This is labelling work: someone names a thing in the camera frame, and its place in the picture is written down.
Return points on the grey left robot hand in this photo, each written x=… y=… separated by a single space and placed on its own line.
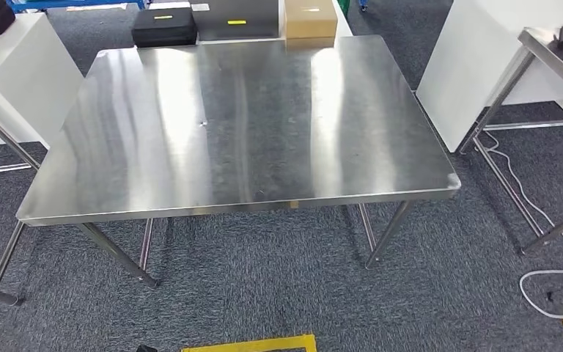
x=147 y=349

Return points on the stainless steel workbench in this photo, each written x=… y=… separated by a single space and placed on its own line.
x=238 y=121

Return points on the yellow floor tape square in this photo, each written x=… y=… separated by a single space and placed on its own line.
x=252 y=345

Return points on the stainless steel table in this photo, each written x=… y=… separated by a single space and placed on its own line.
x=544 y=46
x=4 y=133

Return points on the white cabinet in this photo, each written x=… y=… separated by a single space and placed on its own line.
x=24 y=82

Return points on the black hard case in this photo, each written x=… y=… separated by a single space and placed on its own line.
x=165 y=29

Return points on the grey laptop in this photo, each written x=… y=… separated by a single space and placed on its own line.
x=235 y=14

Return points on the brown cardboard box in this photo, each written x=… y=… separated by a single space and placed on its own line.
x=310 y=22

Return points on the blue metal trolley frame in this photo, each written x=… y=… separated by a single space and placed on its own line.
x=68 y=5

